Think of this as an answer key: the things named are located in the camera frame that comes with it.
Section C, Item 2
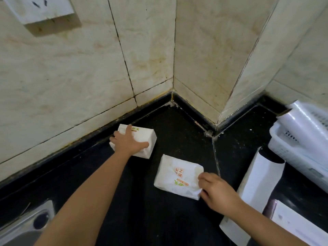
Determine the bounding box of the person's left hand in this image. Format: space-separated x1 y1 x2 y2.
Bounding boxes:
109 124 150 157

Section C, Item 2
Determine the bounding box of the person's right hand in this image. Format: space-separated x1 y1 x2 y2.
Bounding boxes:
198 173 240 216

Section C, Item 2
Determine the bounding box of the thick white tissue packet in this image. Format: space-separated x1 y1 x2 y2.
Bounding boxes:
109 124 157 160

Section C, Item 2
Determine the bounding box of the person's right forearm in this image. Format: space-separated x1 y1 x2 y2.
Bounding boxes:
229 198 312 246

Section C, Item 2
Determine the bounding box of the person's left forearm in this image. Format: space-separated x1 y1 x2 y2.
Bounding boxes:
33 151 130 246

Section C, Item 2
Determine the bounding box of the white rolled paper sheet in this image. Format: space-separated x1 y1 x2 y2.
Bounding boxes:
219 147 286 246

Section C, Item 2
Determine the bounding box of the mauve flat box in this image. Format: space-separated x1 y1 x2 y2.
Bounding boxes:
264 199 279 220

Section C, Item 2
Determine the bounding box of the white flat box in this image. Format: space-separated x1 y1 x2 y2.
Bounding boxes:
271 200 328 246

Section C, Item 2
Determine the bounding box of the white plastic basket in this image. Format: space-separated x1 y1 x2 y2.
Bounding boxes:
268 101 328 186

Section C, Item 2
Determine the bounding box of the clear plastic film roll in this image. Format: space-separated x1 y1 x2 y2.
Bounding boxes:
276 100 328 159

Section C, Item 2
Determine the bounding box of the stainless steel sink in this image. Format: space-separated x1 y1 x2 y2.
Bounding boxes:
0 200 56 246

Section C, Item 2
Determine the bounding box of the white wall socket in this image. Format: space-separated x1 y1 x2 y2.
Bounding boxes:
8 0 82 37

